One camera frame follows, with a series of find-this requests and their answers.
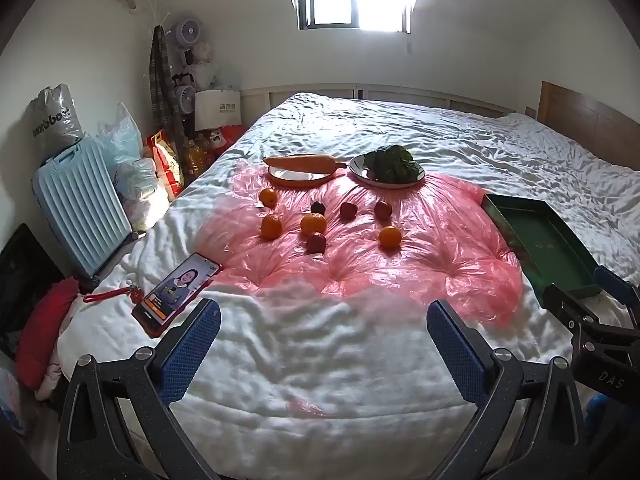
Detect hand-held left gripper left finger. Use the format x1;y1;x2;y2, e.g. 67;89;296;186
56;298;222;480

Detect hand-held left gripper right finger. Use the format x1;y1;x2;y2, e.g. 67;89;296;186
426;300;586;480

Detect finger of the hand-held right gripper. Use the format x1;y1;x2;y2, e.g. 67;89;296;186
593;265;640;311
542;284;640;403

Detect green tray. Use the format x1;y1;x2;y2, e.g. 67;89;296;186
481;192;603;300

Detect smartphone in red case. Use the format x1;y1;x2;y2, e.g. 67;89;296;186
131;252;222;338

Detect pink plastic sheet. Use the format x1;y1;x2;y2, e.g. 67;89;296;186
196;160;523;326

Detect pale pink plastic bag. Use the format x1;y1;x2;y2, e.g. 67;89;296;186
125;185;171;233

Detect red cushion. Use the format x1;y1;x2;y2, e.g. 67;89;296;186
15;277;81;391

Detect wooden headboard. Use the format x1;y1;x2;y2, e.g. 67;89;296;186
537;80;640;163

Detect light blue suitcase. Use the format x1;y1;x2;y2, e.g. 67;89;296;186
32;136;136;291

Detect white stuffed plastic bag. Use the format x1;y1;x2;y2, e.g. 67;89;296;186
112;157;161;198

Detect black bag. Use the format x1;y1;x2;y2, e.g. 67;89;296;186
0;223;63;356

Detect red and white rice bag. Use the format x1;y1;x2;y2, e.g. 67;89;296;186
146;130;185;201

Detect leafy green vegetable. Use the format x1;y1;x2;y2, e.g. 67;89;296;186
363;144;420;183

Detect orange rimmed white plate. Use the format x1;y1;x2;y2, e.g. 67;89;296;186
267;154;337;189

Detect striped ceramic plate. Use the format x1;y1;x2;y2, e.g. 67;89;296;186
348;152;426;190

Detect carrot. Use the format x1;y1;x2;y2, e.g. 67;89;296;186
263;154;347;176

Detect red plastic bag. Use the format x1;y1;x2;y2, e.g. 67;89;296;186
220;125;248;153

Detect translucent bluish plastic bag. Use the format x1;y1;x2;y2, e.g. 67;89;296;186
97;102;143;166

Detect white paper shopping bag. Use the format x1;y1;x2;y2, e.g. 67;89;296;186
194;89;243;131

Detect plaid scarf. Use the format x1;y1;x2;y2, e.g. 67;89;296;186
149;25;186;133

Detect silver plastic bag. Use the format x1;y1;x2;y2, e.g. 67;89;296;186
28;84;83;161

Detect clear hanging plastic bags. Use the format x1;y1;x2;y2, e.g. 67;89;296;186
187;42;218;88

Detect red phone lanyard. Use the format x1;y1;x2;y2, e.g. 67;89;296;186
82;284;146;306

